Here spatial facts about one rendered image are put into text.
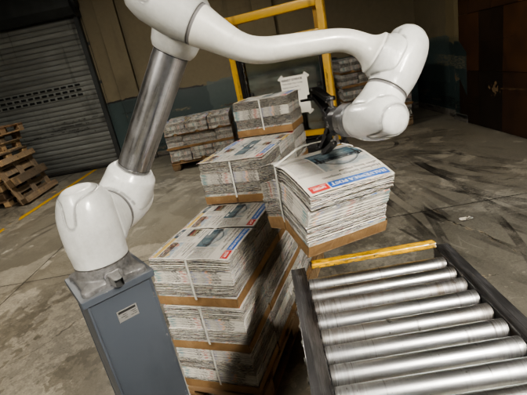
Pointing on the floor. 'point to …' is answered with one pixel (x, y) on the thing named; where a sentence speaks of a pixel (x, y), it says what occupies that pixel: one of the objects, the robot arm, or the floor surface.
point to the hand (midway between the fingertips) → (309, 121)
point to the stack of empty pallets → (8, 157)
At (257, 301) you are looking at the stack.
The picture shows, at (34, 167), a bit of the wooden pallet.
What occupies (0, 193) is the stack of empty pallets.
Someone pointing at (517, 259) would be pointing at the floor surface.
